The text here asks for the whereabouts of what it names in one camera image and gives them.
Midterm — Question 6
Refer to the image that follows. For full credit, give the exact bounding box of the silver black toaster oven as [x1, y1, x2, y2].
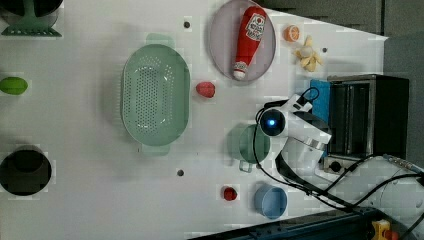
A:
[310, 74, 409, 174]

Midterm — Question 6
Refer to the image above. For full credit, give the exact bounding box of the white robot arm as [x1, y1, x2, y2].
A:
[256, 95, 423, 240]

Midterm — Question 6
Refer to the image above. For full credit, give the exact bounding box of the red strawberry toy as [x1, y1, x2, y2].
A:
[196, 82, 216, 98]

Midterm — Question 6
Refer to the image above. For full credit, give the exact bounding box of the green measuring cup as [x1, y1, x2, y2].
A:
[227, 124, 271, 173]

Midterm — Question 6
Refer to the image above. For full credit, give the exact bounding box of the green oval colander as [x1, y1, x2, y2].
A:
[121, 33, 191, 156]

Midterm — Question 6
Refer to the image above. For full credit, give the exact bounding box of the small red tomato toy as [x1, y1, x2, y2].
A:
[223, 187, 238, 201]

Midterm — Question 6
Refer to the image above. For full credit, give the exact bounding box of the grey round plate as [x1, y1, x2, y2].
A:
[209, 0, 276, 81]

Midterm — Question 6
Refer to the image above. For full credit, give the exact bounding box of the blue plastic cup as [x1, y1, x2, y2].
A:
[254, 184, 287, 220]

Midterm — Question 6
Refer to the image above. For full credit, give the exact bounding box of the red plush ketchup bottle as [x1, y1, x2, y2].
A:
[233, 6, 266, 80]

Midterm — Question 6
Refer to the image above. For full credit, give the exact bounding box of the peeled banana toy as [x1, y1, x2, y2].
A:
[294, 35, 323, 72]

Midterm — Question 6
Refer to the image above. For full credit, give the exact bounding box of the orange slice toy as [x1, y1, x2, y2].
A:
[283, 25, 300, 42]

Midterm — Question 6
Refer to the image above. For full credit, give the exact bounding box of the green lime toy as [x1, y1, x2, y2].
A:
[0, 77, 28, 95]

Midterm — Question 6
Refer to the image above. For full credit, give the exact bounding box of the green spatula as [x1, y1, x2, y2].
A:
[1, 0, 63, 37]

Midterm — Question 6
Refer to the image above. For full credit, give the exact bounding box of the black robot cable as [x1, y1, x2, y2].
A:
[252, 87, 424, 240]

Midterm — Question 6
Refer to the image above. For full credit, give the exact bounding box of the blue metal table frame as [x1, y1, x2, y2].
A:
[190, 207, 382, 240]

